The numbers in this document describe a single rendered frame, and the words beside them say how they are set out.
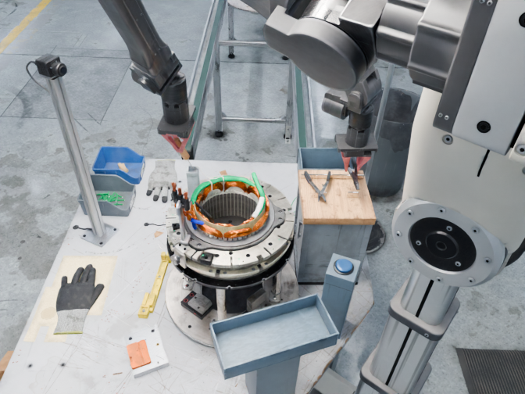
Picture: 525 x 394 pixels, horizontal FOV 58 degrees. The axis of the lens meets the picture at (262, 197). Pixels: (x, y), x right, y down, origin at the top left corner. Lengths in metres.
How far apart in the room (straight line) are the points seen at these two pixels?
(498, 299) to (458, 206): 2.03
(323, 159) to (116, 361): 0.83
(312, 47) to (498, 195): 0.30
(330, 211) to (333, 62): 0.86
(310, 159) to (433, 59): 1.14
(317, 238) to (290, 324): 0.31
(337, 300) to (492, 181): 0.71
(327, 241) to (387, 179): 1.59
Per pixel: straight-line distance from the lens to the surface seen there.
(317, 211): 1.26
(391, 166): 2.81
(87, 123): 3.65
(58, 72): 1.27
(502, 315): 2.62
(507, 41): 0.36
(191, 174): 1.19
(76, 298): 1.47
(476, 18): 0.36
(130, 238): 1.61
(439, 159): 0.61
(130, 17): 0.82
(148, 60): 0.92
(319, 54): 0.43
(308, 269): 1.40
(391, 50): 0.41
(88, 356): 1.38
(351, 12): 0.41
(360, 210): 1.28
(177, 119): 1.08
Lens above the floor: 1.93
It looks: 42 degrees down
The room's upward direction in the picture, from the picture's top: 2 degrees clockwise
